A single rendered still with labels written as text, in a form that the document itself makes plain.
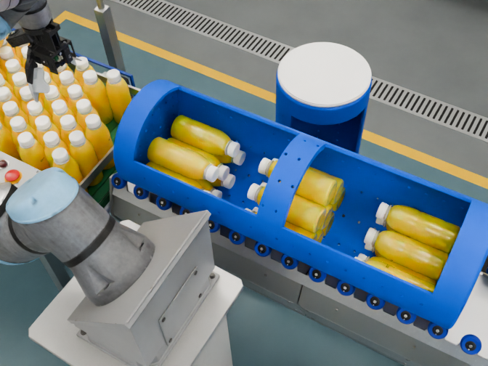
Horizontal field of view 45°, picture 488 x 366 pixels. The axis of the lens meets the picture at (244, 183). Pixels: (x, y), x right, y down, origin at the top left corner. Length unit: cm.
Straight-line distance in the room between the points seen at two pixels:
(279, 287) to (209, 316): 39
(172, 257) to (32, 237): 24
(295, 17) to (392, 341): 254
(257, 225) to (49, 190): 52
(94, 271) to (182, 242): 16
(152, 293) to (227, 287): 29
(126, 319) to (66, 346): 30
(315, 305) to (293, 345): 89
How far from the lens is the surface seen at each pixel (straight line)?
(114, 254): 105
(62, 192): 103
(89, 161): 168
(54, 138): 166
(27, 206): 103
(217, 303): 123
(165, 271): 100
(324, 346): 244
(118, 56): 212
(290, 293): 156
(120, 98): 182
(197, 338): 120
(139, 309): 98
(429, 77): 343
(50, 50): 148
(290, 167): 131
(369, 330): 153
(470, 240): 127
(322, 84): 178
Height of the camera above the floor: 225
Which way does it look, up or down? 53 degrees down
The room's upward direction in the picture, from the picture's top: 3 degrees counter-clockwise
